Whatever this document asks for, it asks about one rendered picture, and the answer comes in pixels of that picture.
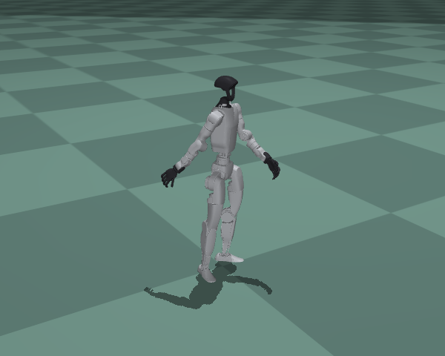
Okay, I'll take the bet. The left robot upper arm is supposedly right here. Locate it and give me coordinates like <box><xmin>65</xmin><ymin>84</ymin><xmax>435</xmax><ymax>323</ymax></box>
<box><xmin>234</xmin><ymin>103</ymin><xmax>252</xmax><ymax>142</ymax></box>

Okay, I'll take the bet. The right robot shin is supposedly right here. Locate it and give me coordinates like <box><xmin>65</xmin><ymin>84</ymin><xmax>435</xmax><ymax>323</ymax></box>
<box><xmin>201</xmin><ymin>220</ymin><xmax>217</xmax><ymax>270</ymax></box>

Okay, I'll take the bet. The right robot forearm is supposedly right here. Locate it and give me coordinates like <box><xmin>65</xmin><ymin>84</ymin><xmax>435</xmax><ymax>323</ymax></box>
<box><xmin>175</xmin><ymin>140</ymin><xmax>202</xmax><ymax>170</ymax></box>

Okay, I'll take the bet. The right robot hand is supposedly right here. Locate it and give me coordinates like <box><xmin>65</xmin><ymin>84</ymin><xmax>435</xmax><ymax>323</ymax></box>
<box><xmin>161</xmin><ymin>165</ymin><xmax>185</xmax><ymax>188</ymax></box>

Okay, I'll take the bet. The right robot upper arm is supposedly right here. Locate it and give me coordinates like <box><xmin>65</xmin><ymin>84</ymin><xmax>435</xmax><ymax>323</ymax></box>
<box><xmin>195</xmin><ymin>111</ymin><xmax>225</xmax><ymax>152</ymax></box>

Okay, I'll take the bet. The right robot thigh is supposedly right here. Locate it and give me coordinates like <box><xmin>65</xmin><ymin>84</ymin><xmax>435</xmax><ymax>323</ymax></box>
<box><xmin>205</xmin><ymin>171</ymin><xmax>225</xmax><ymax>232</ymax></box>

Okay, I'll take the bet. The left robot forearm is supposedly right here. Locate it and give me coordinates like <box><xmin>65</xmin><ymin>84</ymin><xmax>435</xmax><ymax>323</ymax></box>
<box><xmin>246</xmin><ymin>135</ymin><xmax>270</xmax><ymax>161</ymax></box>

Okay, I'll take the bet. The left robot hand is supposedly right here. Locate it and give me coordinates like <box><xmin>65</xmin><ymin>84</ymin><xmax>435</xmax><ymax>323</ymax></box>
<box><xmin>263</xmin><ymin>152</ymin><xmax>280</xmax><ymax>179</ymax></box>

